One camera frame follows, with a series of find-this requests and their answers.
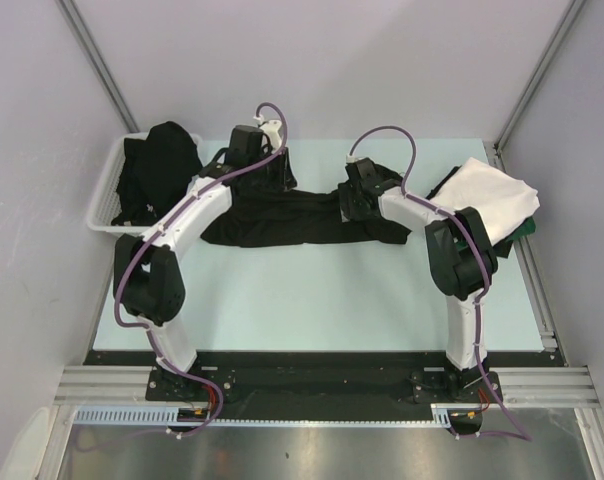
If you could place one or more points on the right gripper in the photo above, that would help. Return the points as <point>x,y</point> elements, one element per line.
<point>348,211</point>

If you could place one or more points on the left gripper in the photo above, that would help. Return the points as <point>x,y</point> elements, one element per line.
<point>284,179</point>

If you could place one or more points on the black t-shirt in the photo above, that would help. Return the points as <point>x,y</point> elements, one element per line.
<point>442,183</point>
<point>268,211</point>

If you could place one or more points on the white plastic laundry basket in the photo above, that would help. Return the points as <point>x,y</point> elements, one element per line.
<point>105,204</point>

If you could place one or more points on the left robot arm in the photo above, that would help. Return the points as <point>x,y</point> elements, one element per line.
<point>149,290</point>

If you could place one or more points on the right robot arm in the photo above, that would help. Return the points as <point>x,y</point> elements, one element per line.
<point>461,258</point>

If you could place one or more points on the black folded t-shirt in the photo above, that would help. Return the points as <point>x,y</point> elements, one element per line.
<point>442,183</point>

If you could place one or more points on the black clothes pile in basket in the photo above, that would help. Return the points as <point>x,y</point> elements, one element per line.
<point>156,173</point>

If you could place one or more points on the white folded t-shirt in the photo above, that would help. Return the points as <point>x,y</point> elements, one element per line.
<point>502,201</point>

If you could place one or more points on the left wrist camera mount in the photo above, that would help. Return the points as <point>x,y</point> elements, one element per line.
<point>275,130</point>

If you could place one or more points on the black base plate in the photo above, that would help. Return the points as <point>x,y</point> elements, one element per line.
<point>315,387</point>

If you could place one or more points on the aluminium frame rail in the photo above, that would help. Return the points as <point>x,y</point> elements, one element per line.
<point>102,385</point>

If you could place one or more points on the grey slotted cable duct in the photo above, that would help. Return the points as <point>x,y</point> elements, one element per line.
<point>126,415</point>

